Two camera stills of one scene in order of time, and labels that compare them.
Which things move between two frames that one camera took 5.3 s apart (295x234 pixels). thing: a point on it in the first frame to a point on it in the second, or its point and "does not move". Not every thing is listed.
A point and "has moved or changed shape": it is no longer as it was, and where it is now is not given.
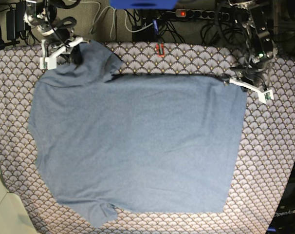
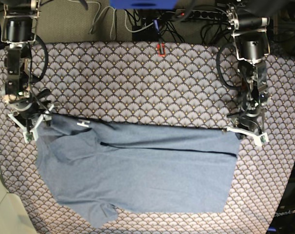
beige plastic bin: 9,215 does not move
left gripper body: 248,72 to 251,115
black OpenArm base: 288,218 does not move
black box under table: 148,34 does not move
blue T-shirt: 111,142 has moved or changed shape
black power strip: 189,13 does not move
